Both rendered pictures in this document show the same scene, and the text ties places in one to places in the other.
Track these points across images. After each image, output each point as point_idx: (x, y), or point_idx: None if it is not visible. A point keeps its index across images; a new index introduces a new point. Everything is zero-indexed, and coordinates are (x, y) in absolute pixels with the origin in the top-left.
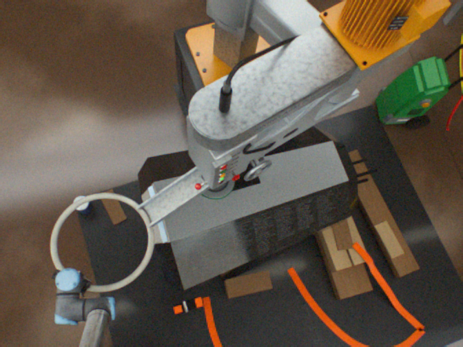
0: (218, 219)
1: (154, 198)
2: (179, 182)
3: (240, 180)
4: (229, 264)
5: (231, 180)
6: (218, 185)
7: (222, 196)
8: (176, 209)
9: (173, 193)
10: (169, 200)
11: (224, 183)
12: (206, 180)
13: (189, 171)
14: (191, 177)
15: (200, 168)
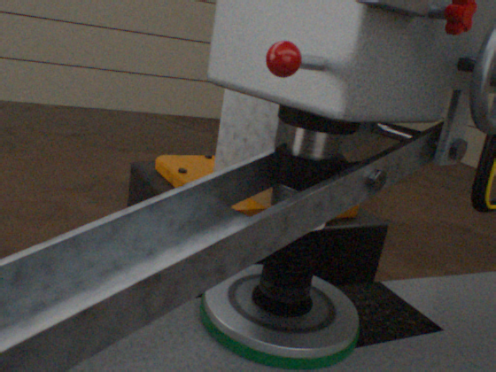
0: None
1: (12, 279)
2: (151, 232)
3: (368, 321)
4: None
5: (342, 306)
6: (369, 95)
7: (332, 346)
8: (133, 309)
9: (117, 269)
10: (91, 294)
11: (321, 313)
12: (308, 79)
13: (202, 179)
14: (203, 220)
15: (275, 36)
